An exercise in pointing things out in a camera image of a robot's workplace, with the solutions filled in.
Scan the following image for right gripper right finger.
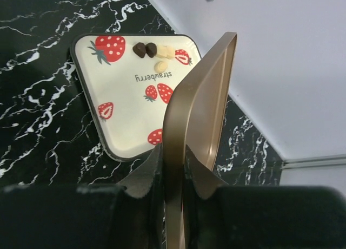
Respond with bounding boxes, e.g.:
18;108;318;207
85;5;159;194
183;149;345;248

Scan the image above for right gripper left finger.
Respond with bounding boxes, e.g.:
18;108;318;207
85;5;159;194
1;145;164;248

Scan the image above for strawberry pattern white tray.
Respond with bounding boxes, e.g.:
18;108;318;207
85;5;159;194
70;34;201;161

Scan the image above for white chocolate piece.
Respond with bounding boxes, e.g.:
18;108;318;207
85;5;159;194
156;45;175;59
154;61;168;73

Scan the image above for dark chocolate piece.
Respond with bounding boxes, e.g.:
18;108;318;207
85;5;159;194
145;42;157;58
132;42;147;58

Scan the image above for brown tin lid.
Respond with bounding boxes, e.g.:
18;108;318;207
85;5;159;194
163;32;237;248

